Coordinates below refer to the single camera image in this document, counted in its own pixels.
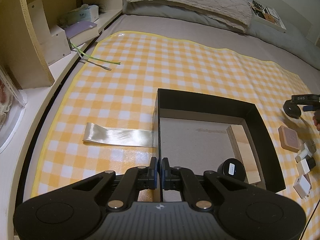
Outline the pink square compact case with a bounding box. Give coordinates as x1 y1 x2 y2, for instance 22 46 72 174
278 126 300 152

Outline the white tray with items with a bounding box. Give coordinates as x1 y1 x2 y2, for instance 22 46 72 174
247 0 286 33

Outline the black round jar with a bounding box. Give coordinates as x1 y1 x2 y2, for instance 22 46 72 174
217 158 246 182

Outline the wooden shelf unit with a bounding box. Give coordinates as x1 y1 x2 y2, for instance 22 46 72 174
0 0 123 90

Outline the white small box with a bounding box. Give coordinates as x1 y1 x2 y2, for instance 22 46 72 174
293 174 312 199

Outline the black storage box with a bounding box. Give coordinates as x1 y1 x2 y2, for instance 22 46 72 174
153 88 286 193

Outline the purple notebook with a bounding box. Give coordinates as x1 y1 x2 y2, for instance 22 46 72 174
65 21 99 46

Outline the grey cable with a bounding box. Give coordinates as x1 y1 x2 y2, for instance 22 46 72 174
79 59 112 71

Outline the clear plastic container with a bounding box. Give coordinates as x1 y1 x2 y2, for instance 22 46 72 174
0 67 27 153

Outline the shiny silver ribbon strip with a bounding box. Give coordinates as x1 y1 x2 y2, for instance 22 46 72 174
83 122 153 147

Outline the green cable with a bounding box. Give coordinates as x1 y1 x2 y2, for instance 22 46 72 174
69 42 121 66

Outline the white charger adapter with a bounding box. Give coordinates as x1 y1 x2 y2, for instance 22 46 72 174
297 157 316 176

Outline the grey bed sheet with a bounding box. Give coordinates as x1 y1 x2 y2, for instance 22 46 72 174
100 2 320 91

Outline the mint tissue box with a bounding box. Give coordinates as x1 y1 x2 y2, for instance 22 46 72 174
59 4 99 26

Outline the yellow white checkered mat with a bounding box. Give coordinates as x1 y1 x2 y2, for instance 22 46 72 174
31 31 319 239

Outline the black square rounded case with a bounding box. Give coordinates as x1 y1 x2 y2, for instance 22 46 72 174
283 100 302 119

